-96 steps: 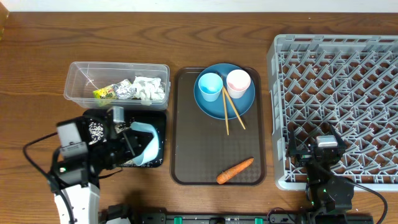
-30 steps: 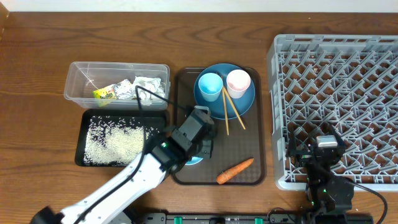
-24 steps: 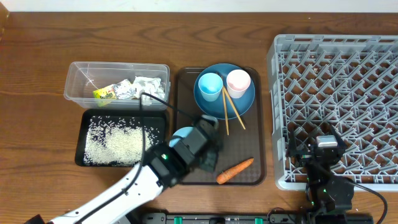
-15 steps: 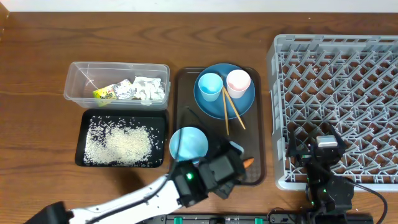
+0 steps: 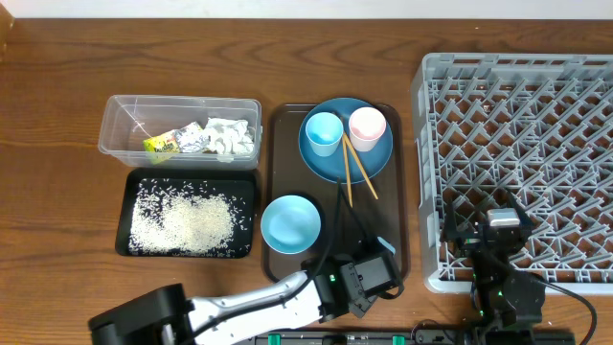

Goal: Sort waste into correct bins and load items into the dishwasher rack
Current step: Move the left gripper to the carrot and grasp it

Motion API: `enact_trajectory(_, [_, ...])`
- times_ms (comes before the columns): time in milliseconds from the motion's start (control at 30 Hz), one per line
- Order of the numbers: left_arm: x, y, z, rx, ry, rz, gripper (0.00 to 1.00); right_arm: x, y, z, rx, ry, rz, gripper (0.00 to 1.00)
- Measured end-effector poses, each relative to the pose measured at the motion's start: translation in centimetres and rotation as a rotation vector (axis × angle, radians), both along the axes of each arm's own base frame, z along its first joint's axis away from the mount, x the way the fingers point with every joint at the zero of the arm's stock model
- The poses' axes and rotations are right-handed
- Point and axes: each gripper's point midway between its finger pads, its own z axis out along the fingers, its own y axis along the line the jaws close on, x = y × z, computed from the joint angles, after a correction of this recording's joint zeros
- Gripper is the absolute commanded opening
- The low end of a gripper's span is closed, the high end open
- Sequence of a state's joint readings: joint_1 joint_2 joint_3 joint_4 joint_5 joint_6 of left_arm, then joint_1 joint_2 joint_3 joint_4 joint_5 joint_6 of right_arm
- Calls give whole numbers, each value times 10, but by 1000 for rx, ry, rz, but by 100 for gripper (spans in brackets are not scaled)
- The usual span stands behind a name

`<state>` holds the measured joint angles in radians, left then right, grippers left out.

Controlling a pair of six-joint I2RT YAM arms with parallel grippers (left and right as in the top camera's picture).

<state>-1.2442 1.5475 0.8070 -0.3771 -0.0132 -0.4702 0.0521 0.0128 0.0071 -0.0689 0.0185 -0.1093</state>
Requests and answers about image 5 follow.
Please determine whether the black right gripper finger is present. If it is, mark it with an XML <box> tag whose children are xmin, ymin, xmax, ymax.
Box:
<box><xmin>441</xmin><ymin>200</ymin><xmax>460</xmax><ymax>242</ymax></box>
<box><xmin>506</xmin><ymin>190</ymin><xmax>535</xmax><ymax>230</ymax></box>

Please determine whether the grey dishwasher rack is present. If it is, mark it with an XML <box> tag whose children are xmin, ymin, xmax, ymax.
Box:
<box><xmin>410</xmin><ymin>53</ymin><xmax>612</xmax><ymax>295</ymax></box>

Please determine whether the light blue rice bowl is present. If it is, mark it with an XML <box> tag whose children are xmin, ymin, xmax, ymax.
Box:
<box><xmin>261</xmin><ymin>195</ymin><xmax>322</xmax><ymax>255</ymax></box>

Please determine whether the light blue cup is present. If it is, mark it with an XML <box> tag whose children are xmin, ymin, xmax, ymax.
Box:
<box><xmin>306</xmin><ymin>112</ymin><xmax>344</xmax><ymax>157</ymax></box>

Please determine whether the white paper napkin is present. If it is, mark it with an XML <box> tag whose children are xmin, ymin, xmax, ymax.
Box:
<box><xmin>203</xmin><ymin>118</ymin><xmax>255</xmax><ymax>155</ymax></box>

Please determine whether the yellow green snack wrapper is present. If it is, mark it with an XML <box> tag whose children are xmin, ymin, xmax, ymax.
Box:
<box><xmin>143</xmin><ymin>122</ymin><xmax>208</xmax><ymax>164</ymax></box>

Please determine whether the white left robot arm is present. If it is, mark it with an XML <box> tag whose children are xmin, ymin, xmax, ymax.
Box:
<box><xmin>88</xmin><ymin>237</ymin><xmax>403</xmax><ymax>344</ymax></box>

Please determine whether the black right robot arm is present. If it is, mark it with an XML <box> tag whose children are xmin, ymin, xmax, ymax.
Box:
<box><xmin>441</xmin><ymin>193</ymin><xmax>545</xmax><ymax>345</ymax></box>

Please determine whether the brown serving tray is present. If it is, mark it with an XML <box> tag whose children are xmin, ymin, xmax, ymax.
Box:
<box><xmin>266</xmin><ymin>103</ymin><xmax>411</xmax><ymax>276</ymax></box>

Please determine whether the dark blue plate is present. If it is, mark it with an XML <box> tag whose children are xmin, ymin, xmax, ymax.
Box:
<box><xmin>298</xmin><ymin>98</ymin><xmax>394</xmax><ymax>183</ymax></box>

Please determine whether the pink cup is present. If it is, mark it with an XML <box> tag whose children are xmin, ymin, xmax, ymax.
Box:
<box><xmin>349</xmin><ymin>107</ymin><xmax>387</xmax><ymax>152</ymax></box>

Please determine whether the spilled white rice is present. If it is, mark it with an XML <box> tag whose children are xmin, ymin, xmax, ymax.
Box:
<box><xmin>127</xmin><ymin>177</ymin><xmax>254</xmax><ymax>256</ymax></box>

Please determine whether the black plastic tray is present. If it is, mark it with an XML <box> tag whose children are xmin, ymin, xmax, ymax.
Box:
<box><xmin>114</xmin><ymin>166</ymin><xmax>258</xmax><ymax>259</ymax></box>

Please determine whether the clear plastic bin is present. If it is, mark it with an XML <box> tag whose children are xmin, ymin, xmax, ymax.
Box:
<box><xmin>98</xmin><ymin>95</ymin><xmax>262</xmax><ymax>170</ymax></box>

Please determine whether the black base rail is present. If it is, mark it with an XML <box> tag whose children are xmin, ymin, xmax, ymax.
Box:
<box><xmin>241</xmin><ymin>328</ymin><xmax>576</xmax><ymax>345</ymax></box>

